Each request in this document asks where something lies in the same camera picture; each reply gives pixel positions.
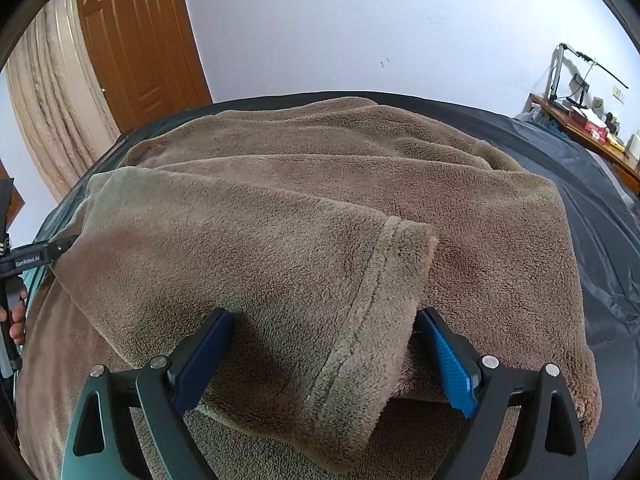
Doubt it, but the red box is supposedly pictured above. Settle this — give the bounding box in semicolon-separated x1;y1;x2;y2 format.
567;105;608;133

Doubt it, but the person's left hand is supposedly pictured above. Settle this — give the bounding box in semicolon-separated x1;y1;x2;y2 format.
0;287;29;347

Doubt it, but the clear plastic bag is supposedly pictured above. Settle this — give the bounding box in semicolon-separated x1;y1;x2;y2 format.
515;105;546;125

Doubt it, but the beige curtain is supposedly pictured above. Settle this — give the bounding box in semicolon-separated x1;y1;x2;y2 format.
5;0;121;201

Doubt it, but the wooden desk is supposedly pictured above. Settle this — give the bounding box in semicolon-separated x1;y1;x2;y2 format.
522;92;640;181

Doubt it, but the brown fleece garment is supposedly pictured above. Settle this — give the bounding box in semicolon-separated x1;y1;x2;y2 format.
15;95;601;480

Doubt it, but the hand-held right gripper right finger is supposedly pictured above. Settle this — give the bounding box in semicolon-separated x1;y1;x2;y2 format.
415;307;591;480

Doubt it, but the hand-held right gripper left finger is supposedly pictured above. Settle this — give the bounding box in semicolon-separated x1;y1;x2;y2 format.
60;307;236;480

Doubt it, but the brown wooden door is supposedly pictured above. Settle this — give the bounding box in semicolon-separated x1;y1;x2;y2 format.
75;0;213;133

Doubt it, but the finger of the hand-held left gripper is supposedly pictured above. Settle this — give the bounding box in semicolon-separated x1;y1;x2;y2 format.
47;234;80;263

